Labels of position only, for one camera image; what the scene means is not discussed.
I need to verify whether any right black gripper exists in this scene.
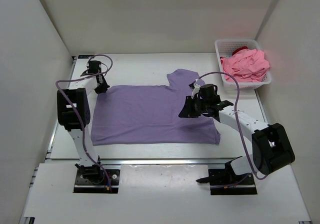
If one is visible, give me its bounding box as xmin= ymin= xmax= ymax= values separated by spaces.
xmin=179 ymin=96 xmax=210 ymax=118

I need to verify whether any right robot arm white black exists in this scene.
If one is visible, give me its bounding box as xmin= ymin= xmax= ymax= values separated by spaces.
xmin=178 ymin=83 xmax=296 ymax=186

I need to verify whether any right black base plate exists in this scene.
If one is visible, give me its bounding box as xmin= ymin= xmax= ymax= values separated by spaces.
xmin=208 ymin=169 xmax=258 ymax=195

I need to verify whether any purple t shirt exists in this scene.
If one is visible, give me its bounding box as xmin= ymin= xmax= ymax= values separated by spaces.
xmin=90 ymin=69 xmax=221 ymax=146

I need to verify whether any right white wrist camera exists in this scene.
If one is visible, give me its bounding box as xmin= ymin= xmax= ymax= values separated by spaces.
xmin=189 ymin=79 xmax=201 ymax=98

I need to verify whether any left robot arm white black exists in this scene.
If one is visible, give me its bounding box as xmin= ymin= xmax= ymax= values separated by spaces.
xmin=55 ymin=58 xmax=113 ymax=187

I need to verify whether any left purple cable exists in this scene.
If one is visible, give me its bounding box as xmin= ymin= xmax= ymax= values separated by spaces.
xmin=55 ymin=54 xmax=114 ymax=192

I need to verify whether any red t shirt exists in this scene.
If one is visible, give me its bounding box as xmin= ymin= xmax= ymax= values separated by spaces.
xmin=232 ymin=46 xmax=249 ymax=56

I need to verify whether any aluminium rail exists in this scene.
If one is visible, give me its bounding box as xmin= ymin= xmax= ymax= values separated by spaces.
xmin=44 ymin=157 xmax=266 ymax=167

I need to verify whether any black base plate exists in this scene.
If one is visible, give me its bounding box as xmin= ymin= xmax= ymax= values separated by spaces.
xmin=208 ymin=169 xmax=258 ymax=195
xmin=73 ymin=169 xmax=121 ymax=194

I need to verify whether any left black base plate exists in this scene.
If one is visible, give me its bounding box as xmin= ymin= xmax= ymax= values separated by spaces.
xmin=73 ymin=169 xmax=121 ymax=194

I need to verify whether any pink t shirt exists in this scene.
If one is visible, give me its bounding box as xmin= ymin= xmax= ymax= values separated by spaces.
xmin=220 ymin=49 xmax=270 ymax=83

